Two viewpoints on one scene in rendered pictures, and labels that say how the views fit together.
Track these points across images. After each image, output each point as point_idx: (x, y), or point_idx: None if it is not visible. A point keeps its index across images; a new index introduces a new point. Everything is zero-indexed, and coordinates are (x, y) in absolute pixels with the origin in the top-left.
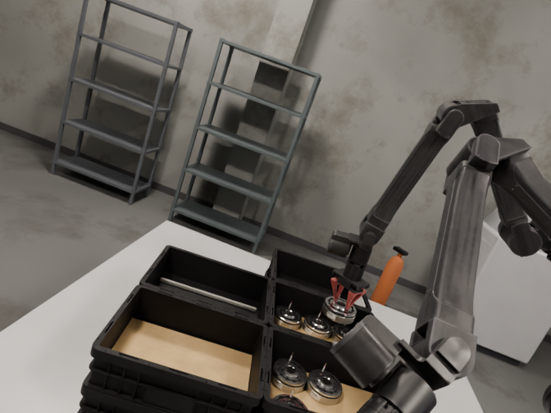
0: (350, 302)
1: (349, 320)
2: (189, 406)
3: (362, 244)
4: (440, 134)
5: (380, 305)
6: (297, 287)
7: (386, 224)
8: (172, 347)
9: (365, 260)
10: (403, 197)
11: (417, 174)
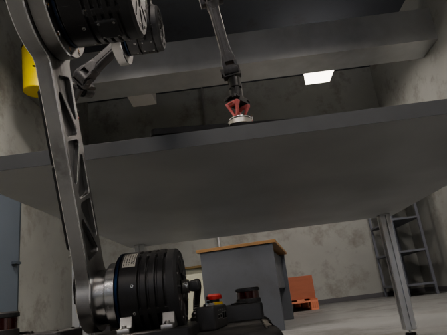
0: (232, 111)
1: (231, 121)
2: None
3: (223, 78)
4: (201, 8)
5: None
6: None
7: (221, 58)
8: None
9: (229, 84)
10: (217, 40)
11: (213, 27)
